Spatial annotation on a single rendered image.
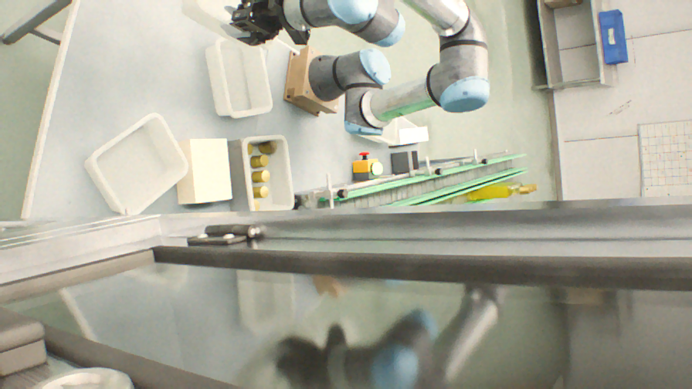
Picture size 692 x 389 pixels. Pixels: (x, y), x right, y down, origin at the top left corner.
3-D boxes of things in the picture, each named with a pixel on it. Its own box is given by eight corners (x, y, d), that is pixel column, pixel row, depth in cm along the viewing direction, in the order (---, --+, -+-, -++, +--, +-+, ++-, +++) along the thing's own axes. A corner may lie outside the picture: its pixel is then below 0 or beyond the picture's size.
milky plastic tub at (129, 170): (69, 160, 114) (86, 157, 108) (140, 113, 129) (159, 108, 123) (110, 223, 121) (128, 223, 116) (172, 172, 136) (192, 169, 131)
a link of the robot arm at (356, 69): (359, 59, 171) (394, 51, 163) (359, 99, 170) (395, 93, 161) (335, 49, 162) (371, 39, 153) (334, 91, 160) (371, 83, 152)
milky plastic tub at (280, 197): (232, 219, 150) (253, 219, 144) (222, 140, 148) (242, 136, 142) (275, 210, 163) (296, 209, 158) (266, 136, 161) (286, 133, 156)
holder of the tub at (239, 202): (234, 238, 150) (252, 238, 146) (222, 141, 148) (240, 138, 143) (276, 227, 164) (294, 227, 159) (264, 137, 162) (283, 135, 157)
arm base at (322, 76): (308, 50, 167) (332, 43, 160) (338, 62, 178) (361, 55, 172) (307, 96, 166) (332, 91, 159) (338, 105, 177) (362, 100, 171)
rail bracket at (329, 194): (313, 232, 157) (347, 232, 150) (306, 175, 156) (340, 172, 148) (319, 230, 160) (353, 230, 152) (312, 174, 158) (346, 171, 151)
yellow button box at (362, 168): (353, 180, 197) (369, 179, 192) (351, 160, 196) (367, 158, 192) (364, 178, 202) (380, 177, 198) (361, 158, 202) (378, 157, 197)
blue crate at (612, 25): (597, 12, 569) (616, 8, 556) (603, 16, 601) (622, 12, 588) (604, 63, 576) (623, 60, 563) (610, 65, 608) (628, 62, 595)
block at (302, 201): (294, 226, 161) (312, 226, 157) (290, 194, 160) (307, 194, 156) (302, 224, 164) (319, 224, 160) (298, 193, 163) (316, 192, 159)
